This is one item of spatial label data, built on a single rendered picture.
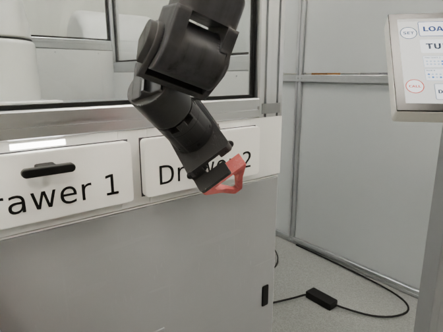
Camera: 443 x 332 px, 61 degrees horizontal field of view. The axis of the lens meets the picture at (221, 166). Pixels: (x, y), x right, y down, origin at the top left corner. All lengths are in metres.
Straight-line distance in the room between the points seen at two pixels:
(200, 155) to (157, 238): 0.34
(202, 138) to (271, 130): 0.45
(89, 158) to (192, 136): 0.24
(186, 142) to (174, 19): 0.16
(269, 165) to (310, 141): 1.32
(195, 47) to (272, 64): 0.54
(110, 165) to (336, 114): 1.61
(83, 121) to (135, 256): 0.28
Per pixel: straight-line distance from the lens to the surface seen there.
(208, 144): 0.48
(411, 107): 0.98
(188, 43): 0.37
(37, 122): 0.65
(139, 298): 0.81
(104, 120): 0.68
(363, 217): 2.13
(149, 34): 0.37
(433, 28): 1.15
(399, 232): 2.05
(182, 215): 0.79
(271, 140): 0.91
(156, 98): 0.41
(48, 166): 0.60
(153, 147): 0.70
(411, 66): 1.05
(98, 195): 0.67
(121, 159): 0.68
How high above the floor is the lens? 1.04
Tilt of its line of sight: 14 degrees down
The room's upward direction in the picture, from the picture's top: straight up
